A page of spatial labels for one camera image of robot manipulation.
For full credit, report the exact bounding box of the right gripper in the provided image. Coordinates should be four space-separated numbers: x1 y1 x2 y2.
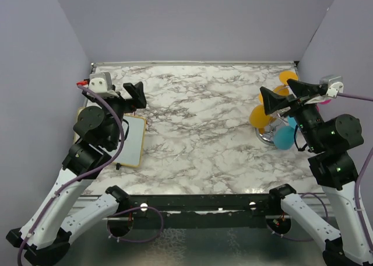
260 78 324 150

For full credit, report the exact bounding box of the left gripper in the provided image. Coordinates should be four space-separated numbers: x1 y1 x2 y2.
85 81 147 147

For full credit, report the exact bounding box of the yellow wine glass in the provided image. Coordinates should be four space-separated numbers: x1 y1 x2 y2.
273 71 298 96
249 104 276 128

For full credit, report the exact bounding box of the pink wine glass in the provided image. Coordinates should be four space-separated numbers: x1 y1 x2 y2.
316 99 331 112

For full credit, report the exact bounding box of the blue wine glass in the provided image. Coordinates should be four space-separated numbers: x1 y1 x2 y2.
273 117 297 150

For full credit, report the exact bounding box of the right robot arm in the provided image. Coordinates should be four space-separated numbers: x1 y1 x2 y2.
260 76 372 265

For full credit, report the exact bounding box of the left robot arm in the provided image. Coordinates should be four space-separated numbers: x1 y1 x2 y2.
6 80 147 265

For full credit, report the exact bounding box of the yellow wine glass on rack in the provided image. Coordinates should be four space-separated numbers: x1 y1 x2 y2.
273 71 298 96

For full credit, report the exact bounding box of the chrome wine glass rack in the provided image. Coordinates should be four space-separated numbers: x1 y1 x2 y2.
255 111 289 146

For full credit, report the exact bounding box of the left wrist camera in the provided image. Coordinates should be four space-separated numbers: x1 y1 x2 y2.
89 72 118 98

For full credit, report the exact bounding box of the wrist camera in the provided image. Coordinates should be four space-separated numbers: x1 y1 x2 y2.
89 72 118 98
320 75 344 99

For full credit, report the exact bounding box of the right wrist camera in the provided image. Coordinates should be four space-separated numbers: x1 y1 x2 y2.
320 75 344 99

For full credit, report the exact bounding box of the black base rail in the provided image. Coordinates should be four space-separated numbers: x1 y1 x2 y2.
96 192 292 230

